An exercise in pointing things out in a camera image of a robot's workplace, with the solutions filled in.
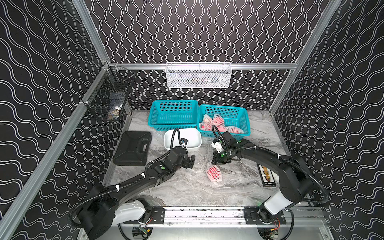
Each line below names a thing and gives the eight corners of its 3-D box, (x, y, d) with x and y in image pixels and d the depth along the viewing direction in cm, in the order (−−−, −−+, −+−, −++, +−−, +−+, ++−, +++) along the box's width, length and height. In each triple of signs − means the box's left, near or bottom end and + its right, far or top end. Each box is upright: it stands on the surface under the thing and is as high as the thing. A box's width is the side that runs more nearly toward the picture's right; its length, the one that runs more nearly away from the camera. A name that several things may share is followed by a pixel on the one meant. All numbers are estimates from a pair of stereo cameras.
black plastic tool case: (116, 166, 93) (112, 161, 88) (126, 136, 107) (123, 131, 102) (146, 166, 93) (143, 161, 88) (152, 136, 107) (150, 131, 102)
